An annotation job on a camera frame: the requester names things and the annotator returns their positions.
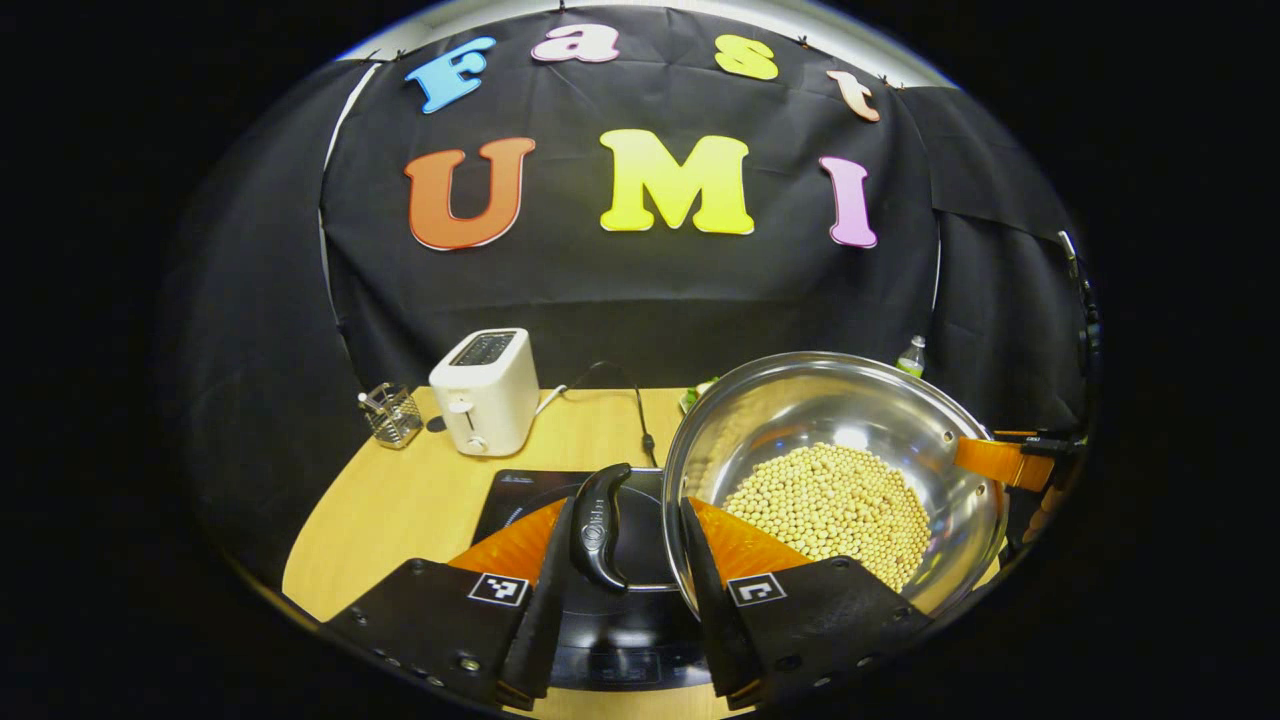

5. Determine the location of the thin metal pole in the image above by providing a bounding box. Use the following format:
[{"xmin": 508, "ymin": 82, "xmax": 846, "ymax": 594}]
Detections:
[{"xmin": 1058, "ymin": 230, "xmax": 1103, "ymax": 376}]

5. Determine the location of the black backdrop cloth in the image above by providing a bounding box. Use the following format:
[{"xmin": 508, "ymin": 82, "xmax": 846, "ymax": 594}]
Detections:
[{"xmin": 160, "ymin": 5, "xmax": 1101, "ymax": 591}]

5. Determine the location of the black induction cooktop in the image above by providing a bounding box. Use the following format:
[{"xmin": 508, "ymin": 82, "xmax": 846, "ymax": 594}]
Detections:
[{"xmin": 470, "ymin": 468, "xmax": 721, "ymax": 691}]

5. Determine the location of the black power cable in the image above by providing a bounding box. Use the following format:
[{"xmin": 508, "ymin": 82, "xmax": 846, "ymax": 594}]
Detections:
[{"xmin": 560, "ymin": 361, "xmax": 659, "ymax": 469}]

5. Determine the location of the steel pot with black handle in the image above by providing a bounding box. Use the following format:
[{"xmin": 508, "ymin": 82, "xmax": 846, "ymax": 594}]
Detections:
[{"xmin": 570, "ymin": 350, "xmax": 1011, "ymax": 621}]

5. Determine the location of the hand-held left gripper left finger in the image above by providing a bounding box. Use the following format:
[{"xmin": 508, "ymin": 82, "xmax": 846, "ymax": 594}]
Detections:
[{"xmin": 320, "ymin": 495, "xmax": 581, "ymax": 713}]

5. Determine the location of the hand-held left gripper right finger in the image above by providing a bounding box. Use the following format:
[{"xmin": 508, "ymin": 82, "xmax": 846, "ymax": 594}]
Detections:
[{"xmin": 680, "ymin": 495, "xmax": 936, "ymax": 711}]

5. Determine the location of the white toaster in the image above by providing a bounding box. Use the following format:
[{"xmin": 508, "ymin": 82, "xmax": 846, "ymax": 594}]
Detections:
[{"xmin": 429, "ymin": 328, "xmax": 541, "ymax": 458}]

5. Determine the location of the pile of soybeans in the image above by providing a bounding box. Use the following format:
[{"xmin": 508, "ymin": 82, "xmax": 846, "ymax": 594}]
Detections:
[{"xmin": 720, "ymin": 442, "xmax": 933, "ymax": 593}]

